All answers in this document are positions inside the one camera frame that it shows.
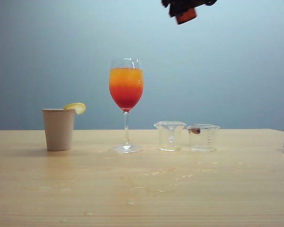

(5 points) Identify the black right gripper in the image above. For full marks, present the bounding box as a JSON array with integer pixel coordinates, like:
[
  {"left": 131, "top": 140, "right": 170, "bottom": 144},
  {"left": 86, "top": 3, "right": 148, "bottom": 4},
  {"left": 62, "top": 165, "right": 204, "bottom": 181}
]
[{"left": 161, "top": 0, "right": 218, "bottom": 18}]

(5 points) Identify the amber measuring cup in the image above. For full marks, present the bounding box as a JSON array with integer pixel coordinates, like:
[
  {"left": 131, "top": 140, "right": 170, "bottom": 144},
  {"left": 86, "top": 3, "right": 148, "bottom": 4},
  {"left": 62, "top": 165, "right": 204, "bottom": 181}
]
[{"left": 175, "top": 8, "right": 198, "bottom": 26}]

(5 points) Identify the plain clear measuring cup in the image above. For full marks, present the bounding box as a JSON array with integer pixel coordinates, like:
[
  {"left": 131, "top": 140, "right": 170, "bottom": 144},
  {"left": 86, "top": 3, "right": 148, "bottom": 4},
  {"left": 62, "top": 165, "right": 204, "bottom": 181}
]
[{"left": 153, "top": 121, "right": 187, "bottom": 152}]

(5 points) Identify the clear measuring cup brown tag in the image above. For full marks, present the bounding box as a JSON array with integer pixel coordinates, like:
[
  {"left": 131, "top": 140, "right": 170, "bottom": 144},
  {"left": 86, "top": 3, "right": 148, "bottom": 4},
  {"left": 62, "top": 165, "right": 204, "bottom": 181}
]
[{"left": 186, "top": 124, "right": 221, "bottom": 152}]

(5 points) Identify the beige paper cup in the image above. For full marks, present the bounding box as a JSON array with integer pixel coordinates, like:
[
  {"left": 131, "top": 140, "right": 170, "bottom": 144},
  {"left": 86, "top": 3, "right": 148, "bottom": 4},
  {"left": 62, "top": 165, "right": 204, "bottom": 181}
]
[{"left": 42, "top": 108, "right": 76, "bottom": 152}]

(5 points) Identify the stemmed wine glass with juice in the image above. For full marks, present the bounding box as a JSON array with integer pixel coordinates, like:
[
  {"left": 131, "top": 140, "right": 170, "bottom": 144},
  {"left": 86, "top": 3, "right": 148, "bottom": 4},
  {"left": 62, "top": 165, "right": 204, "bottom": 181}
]
[{"left": 108, "top": 58, "right": 144, "bottom": 154}]

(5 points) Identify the yellow lemon slice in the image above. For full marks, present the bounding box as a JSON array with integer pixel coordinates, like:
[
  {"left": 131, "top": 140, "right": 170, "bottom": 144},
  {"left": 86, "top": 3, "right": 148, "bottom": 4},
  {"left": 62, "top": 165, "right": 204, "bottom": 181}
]
[{"left": 63, "top": 102, "right": 87, "bottom": 115}]

